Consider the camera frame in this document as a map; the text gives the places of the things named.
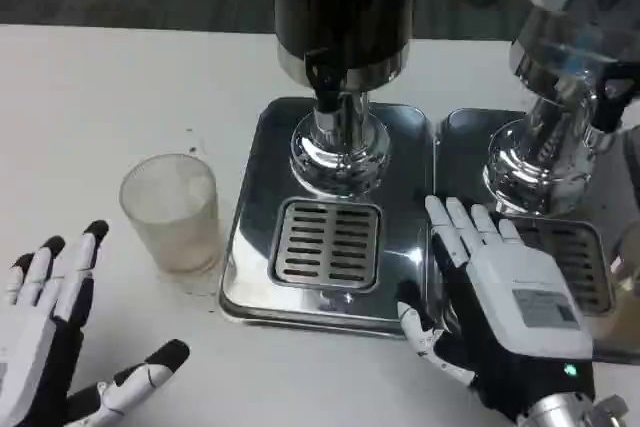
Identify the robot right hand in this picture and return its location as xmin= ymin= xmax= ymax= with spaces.
xmin=397 ymin=195 xmax=597 ymax=414

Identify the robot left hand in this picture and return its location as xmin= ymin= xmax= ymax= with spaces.
xmin=0 ymin=219 xmax=191 ymax=427

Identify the clear ribbed glass cup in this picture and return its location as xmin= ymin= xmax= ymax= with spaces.
xmin=118 ymin=154 xmax=225 ymax=276

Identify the drink dispenser with clear tank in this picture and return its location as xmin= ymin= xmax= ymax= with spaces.
xmin=482 ymin=0 xmax=640 ymax=219

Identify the black tap of clear dispenser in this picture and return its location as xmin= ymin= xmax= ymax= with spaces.
xmin=593 ymin=64 xmax=637 ymax=134

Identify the black tap of dark dispenser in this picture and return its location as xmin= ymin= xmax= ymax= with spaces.
xmin=304 ymin=49 xmax=347 ymax=114

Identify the drink dispenser with dark liquid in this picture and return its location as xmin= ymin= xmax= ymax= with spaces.
xmin=272 ymin=0 xmax=425 ymax=198

